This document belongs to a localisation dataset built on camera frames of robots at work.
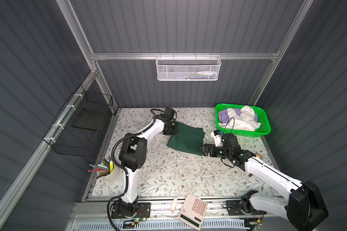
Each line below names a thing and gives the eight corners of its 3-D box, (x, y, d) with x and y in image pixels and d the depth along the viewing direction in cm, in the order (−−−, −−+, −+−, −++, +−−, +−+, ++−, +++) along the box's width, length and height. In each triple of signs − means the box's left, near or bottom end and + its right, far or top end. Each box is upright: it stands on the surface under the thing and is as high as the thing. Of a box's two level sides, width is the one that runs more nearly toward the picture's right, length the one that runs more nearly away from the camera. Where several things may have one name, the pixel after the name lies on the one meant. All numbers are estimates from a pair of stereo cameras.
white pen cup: (103, 183, 85) (94, 176, 76) (107, 170, 90) (99, 162, 81) (119, 183, 85) (112, 176, 76) (122, 170, 90) (116, 162, 81)
